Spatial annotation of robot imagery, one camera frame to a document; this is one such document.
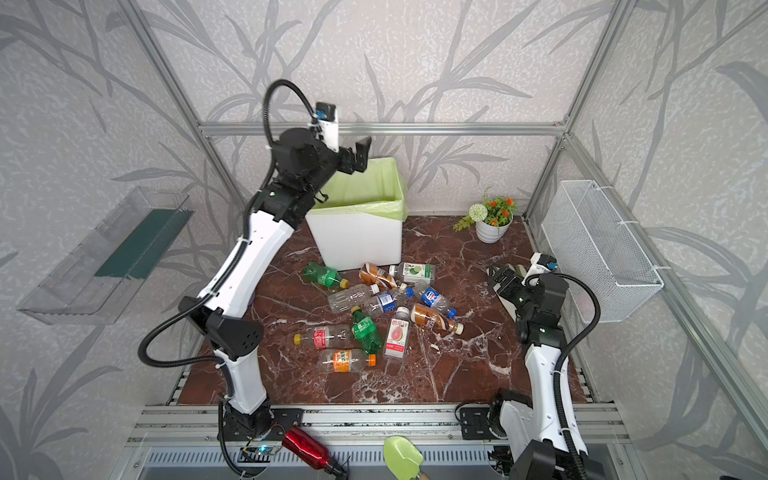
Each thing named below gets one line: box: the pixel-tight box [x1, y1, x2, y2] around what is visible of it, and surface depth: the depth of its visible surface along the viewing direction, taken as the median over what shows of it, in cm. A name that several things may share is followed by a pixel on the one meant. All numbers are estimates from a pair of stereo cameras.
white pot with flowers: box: [453, 196, 517, 244], surface depth 104 cm
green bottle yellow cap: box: [303, 262, 349, 289], surface depth 101 cm
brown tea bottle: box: [410, 303, 464, 335], surface depth 89 cm
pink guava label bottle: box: [384, 307, 410, 359], surface depth 86 cm
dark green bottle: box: [351, 306, 383, 355], surface depth 88 cm
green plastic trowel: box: [383, 436, 424, 480], surface depth 71 cm
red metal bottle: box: [282, 426, 335, 472], surface depth 69 cm
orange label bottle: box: [317, 349, 377, 373], surface depth 84 cm
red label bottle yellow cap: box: [293, 326, 353, 349], surface depth 87 cm
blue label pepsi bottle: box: [414, 281, 457, 319], surface depth 94 cm
